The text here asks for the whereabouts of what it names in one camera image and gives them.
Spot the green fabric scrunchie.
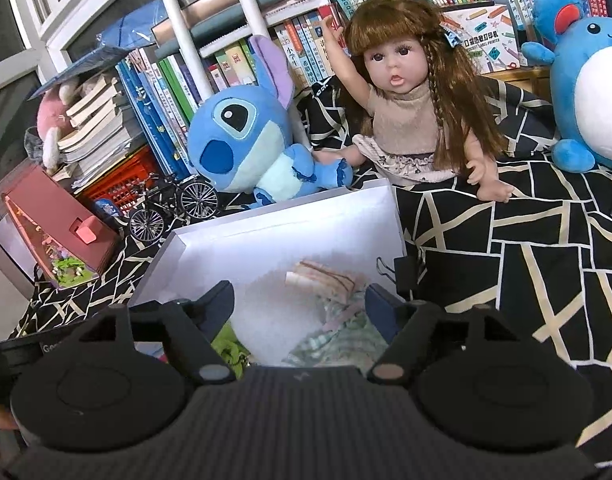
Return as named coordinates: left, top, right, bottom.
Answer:
left=212, top=322, right=251, bottom=379

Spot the green striped doll dress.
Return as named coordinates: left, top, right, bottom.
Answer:
left=282, top=289, right=387, bottom=374

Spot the black binder clip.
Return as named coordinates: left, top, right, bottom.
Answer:
left=376, top=256, right=419, bottom=301

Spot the white cardboard box tray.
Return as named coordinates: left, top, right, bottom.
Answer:
left=129, top=179, right=405, bottom=306

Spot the black miniature bicycle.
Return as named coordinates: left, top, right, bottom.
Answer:
left=127, top=174, right=219, bottom=245

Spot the pink triangular miniature house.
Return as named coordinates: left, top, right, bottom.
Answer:
left=2, top=166, right=120, bottom=289

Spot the black white patterned tablecloth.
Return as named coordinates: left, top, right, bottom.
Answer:
left=10, top=75, right=612, bottom=451

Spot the red plastic basket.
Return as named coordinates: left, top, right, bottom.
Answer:
left=75, top=145, right=158, bottom=216

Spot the blue Stitch plush toy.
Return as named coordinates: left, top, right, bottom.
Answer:
left=188, top=36, right=353, bottom=206

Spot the brown haired baby doll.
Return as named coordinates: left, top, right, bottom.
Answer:
left=314, top=0, right=513, bottom=203

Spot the stack of books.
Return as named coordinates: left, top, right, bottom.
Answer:
left=52, top=73, right=146, bottom=194

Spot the pink white plush toy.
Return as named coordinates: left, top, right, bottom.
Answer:
left=36, top=77, right=94, bottom=174

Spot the blue round plush toy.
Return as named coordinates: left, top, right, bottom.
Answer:
left=521, top=0, right=612, bottom=174

